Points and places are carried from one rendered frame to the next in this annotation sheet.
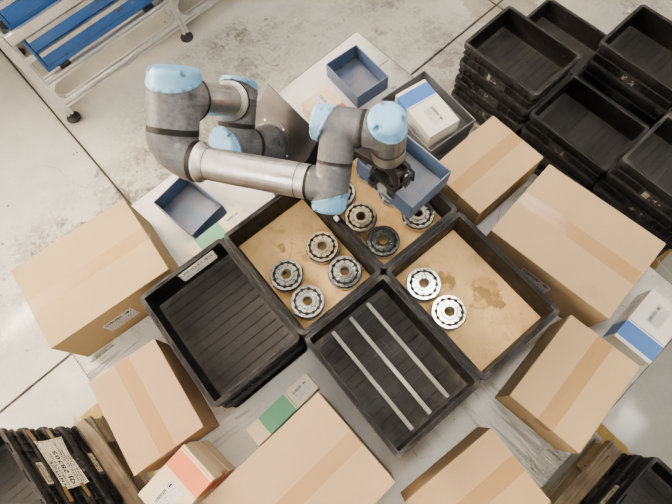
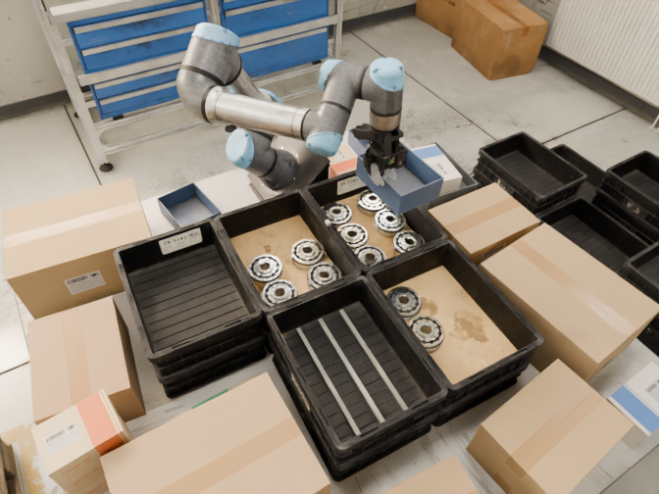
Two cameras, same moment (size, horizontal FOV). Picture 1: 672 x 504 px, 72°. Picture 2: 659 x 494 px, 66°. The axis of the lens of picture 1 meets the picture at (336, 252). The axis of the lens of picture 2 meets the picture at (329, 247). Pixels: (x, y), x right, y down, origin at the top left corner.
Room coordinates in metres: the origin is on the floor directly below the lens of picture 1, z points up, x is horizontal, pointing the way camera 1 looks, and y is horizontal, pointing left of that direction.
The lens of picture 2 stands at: (-0.51, -0.04, 2.02)
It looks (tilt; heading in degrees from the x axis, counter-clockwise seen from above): 48 degrees down; 1
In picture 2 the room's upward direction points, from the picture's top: 2 degrees clockwise
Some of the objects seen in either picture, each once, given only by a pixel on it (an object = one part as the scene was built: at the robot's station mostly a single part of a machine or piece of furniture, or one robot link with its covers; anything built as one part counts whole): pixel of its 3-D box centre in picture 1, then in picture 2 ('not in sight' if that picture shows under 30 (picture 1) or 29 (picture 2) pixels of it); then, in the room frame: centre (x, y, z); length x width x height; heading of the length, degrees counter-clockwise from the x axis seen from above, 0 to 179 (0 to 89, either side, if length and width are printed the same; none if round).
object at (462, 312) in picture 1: (449, 311); (426, 330); (0.25, -0.30, 0.86); 0.10 x 0.10 x 0.01
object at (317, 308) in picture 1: (307, 301); (279, 293); (0.35, 0.11, 0.86); 0.10 x 0.10 x 0.01
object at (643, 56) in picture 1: (632, 84); (639, 220); (1.24, -1.48, 0.37); 0.40 x 0.30 x 0.45; 34
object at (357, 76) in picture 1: (356, 76); (375, 145); (1.23, -0.19, 0.74); 0.20 x 0.15 x 0.07; 28
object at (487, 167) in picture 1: (480, 174); (478, 231); (0.71, -0.53, 0.78); 0.30 x 0.22 x 0.16; 122
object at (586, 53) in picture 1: (553, 52); (565, 188); (1.57, -1.26, 0.26); 0.40 x 0.30 x 0.23; 34
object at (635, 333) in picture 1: (642, 328); (641, 404); (0.12, -0.89, 0.75); 0.20 x 0.12 x 0.09; 126
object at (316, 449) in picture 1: (303, 486); (220, 484); (-0.15, 0.19, 0.80); 0.40 x 0.30 x 0.20; 123
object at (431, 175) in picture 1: (402, 171); (398, 175); (0.59, -0.21, 1.10); 0.20 x 0.15 x 0.07; 35
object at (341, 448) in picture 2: (390, 360); (352, 353); (0.13, -0.10, 0.92); 0.40 x 0.30 x 0.02; 30
